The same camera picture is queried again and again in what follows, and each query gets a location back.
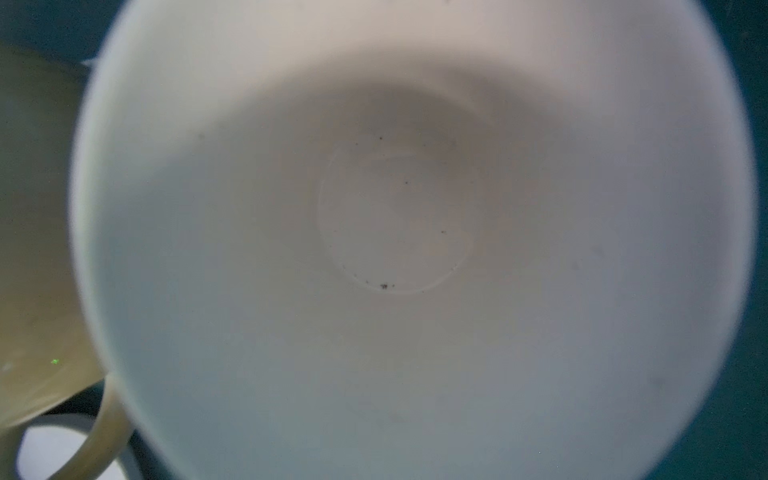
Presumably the yellow mug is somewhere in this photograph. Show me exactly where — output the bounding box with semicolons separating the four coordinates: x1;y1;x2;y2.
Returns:
1;43;134;479

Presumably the lavender mug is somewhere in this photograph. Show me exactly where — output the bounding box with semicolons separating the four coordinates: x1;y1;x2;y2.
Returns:
70;1;756;479

